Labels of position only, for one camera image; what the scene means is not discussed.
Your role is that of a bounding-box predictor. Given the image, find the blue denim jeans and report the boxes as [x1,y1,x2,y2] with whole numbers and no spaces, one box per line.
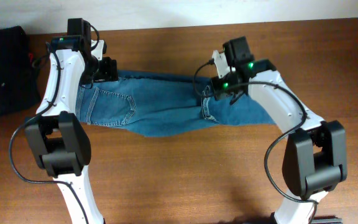
[75,70,274,137]

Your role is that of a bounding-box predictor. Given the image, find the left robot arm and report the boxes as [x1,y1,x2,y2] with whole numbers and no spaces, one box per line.
[24,18,118,223]

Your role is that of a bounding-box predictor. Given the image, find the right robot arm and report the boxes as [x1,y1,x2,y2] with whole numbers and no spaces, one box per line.
[210,37,347,224]

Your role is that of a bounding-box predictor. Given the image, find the black folded garment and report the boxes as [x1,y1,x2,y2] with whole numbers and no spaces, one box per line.
[0,26,40,116]

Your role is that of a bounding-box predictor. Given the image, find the right black cable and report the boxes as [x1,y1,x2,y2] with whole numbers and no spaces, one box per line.
[193,58,319,224]

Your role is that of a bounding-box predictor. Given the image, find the black cable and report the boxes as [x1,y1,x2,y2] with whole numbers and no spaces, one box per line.
[193,58,319,224]
[8,24,101,224]

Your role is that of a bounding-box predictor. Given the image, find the left black cable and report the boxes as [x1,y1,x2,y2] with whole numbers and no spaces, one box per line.
[8,24,101,224]

